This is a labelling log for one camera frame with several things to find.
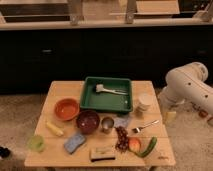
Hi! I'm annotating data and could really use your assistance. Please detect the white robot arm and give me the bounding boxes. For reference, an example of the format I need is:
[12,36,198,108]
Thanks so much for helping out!
[158,62,213,124]

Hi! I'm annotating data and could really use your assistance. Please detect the dark maroon bowl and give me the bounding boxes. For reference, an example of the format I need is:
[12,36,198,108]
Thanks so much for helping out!
[76,110,100,134]

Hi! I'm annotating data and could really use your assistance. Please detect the orange red bowl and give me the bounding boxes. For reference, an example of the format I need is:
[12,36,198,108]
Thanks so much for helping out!
[54,98,80,121]

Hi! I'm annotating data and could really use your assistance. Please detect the green cucumber toy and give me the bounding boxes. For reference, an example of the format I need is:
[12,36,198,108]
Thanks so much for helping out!
[135,137,157,158]

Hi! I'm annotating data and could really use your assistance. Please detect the white paper cup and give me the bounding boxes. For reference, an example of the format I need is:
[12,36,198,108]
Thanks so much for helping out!
[136,93,153,116]

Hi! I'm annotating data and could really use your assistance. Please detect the items on floor right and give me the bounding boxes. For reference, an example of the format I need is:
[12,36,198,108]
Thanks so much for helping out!
[192,104,213,127]

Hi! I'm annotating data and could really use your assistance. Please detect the silver fork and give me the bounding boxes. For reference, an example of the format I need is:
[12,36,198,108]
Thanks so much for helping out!
[132,120,159,133]

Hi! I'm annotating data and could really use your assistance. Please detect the red yellow apple toy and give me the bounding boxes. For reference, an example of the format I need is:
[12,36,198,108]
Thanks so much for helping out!
[129,137,141,153]

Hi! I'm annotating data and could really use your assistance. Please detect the pale blue cloth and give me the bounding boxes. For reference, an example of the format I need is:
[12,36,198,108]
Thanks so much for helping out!
[114,115,131,128]

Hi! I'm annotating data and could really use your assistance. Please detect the purple grapes bunch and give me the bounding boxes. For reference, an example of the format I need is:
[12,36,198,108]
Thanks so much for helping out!
[115,126,129,152]

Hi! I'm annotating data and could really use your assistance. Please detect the small metal cup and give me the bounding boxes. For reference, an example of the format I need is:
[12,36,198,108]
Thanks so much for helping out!
[101,117,114,134]

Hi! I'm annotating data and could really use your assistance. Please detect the green plastic tray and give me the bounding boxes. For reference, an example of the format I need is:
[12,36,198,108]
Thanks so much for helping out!
[80,77,133,113]

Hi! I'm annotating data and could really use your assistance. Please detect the blue sponge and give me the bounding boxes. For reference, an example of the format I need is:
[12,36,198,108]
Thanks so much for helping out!
[64,133,86,154]

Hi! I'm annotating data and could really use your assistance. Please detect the wooden table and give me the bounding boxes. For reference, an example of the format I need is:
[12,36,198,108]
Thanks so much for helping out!
[25,81,176,168]

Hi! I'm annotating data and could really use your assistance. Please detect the yellow corn toy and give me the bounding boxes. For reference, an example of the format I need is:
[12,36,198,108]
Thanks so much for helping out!
[46,122,64,136]

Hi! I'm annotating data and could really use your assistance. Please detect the light green plastic cup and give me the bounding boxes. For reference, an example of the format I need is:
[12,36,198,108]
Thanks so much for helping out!
[27,135,45,152]

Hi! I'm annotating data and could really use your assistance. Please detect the black object on floor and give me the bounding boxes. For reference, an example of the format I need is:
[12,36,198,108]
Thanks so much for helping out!
[0,146,11,158]

